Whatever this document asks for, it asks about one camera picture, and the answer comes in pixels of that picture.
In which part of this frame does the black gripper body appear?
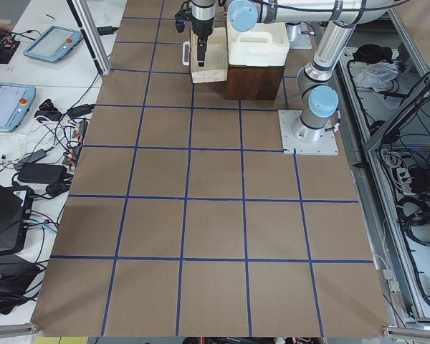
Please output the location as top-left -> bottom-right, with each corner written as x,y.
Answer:
192,17 -> 212,40

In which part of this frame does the light wooden drawer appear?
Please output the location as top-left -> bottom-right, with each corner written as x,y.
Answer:
190,27 -> 228,84

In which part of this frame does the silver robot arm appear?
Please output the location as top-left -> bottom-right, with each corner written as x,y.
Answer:
175,0 -> 396,143

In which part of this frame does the dark brown wooden cabinet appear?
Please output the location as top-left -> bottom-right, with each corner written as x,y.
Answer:
225,64 -> 285,101

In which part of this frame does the white plastic tray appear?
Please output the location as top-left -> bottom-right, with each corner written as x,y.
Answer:
226,21 -> 290,67

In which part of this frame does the blue teach pendant far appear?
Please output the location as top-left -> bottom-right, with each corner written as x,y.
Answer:
23,25 -> 82,62

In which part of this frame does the blue teach pendant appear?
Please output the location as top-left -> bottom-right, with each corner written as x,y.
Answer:
23,25 -> 82,62
0,82 -> 37,133

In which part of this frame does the white crumpled cloth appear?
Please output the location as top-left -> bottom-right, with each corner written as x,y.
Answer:
354,62 -> 398,92

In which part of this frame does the blue teach pendant near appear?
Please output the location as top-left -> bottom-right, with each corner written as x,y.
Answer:
0,82 -> 37,133

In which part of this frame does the black power adapter brick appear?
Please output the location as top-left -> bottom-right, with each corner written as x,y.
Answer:
17,163 -> 67,184

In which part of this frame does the black monitor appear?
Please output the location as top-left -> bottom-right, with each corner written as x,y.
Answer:
0,185 -> 34,255

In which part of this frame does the white drawer handle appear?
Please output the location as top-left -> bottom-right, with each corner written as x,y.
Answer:
181,41 -> 191,66

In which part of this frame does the aluminium frame post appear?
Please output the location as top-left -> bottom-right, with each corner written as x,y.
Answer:
67,0 -> 111,77

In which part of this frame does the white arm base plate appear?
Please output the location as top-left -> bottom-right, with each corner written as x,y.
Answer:
278,110 -> 339,156

